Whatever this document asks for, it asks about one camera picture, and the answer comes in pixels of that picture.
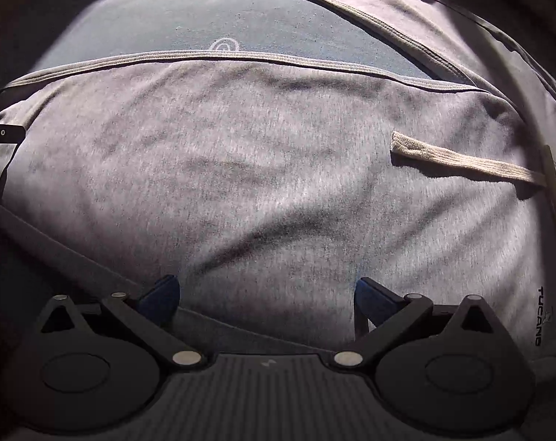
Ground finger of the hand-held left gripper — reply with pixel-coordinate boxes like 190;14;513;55
0;117;26;144

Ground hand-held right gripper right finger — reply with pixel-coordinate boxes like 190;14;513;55
331;277;508;370

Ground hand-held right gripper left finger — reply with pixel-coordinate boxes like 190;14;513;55
39;275;206;371

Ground grey sweatpants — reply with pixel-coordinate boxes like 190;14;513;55
0;0;556;363

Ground bed with teal printed sheet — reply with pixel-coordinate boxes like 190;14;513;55
30;0;444;83

